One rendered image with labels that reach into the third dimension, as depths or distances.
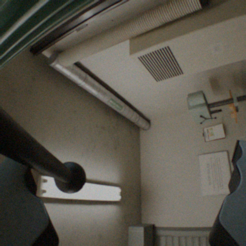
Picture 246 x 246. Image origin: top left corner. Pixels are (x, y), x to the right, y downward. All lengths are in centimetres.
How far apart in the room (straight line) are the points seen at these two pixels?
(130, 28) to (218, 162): 224
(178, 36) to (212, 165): 205
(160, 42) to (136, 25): 22
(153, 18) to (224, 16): 52
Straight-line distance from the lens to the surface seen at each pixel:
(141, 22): 161
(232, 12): 162
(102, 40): 175
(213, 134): 315
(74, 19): 174
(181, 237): 315
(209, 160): 308
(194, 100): 219
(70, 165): 20
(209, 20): 160
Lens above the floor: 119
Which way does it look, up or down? 30 degrees up
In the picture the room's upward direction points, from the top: 103 degrees counter-clockwise
